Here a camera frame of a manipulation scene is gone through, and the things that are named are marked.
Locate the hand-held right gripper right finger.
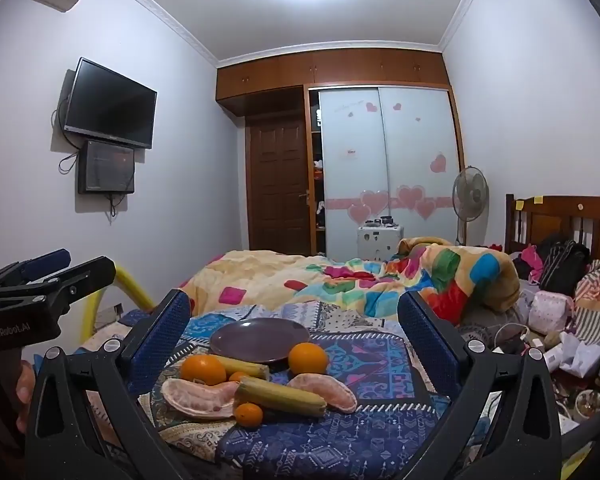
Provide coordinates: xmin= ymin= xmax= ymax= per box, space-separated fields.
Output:
xmin=397 ymin=290 xmax=563 ymax=480

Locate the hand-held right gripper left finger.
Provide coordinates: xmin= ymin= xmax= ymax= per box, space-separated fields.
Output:
xmin=25 ymin=289 xmax=193 ymax=480

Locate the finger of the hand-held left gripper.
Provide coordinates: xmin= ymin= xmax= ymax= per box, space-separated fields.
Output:
xmin=0 ymin=256 xmax=117 ymax=313
xmin=0 ymin=248 xmax=73 ymax=293

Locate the large orange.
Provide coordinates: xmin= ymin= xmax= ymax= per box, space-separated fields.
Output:
xmin=181 ymin=354 xmax=227 ymax=387
xmin=288 ymin=342 xmax=329 ymax=376

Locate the purple round plate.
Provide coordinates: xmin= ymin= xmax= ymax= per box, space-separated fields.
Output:
xmin=209 ymin=318 xmax=311 ymax=365

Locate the person's left hand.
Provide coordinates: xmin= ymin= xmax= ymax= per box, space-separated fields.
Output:
xmin=15 ymin=360 xmax=36 ymax=433

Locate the yellow pipe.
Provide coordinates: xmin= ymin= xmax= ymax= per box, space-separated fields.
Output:
xmin=80 ymin=266 xmax=156 ymax=346

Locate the blue patterned bedspread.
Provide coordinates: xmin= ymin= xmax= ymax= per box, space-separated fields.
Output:
xmin=80 ymin=300 xmax=481 ymax=480

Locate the small white appliance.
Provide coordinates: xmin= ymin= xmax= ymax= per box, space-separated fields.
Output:
xmin=357 ymin=217 xmax=405 ymax=262

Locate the colourful patchwork blanket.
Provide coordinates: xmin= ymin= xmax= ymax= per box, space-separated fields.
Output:
xmin=180 ymin=237 xmax=521 ymax=326

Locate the pink dotted bag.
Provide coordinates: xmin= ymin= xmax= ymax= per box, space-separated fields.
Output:
xmin=528 ymin=290 xmax=575 ymax=336

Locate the standing electric fan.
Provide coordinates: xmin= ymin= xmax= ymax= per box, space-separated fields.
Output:
xmin=452 ymin=166 xmax=490 ymax=247

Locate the black bag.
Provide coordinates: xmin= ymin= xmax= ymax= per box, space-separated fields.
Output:
xmin=537 ymin=240 xmax=591 ymax=297

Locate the white paper bag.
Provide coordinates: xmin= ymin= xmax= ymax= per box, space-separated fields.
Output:
xmin=560 ymin=332 xmax=600 ymax=378

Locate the striped bag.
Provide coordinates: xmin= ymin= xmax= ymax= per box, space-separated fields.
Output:
xmin=572 ymin=257 xmax=600 ymax=346

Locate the brown wooden door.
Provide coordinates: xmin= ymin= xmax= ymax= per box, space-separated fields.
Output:
xmin=245 ymin=112 xmax=315 ymax=256

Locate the wooden bed headboard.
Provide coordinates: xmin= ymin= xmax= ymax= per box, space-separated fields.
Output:
xmin=505 ymin=194 xmax=600 ymax=267

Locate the wooden wardrobe with frosted doors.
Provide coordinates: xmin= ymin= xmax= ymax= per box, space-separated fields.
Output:
xmin=216 ymin=49 xmax=467 ymax=262

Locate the small black wall monitor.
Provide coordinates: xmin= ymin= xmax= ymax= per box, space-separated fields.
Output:
xmin=78 ymin=140 xmax=136 ymax=196

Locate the black wall television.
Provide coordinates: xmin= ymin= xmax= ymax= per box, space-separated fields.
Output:
xmin=64 ymin=57 xmax=158 ymax=150

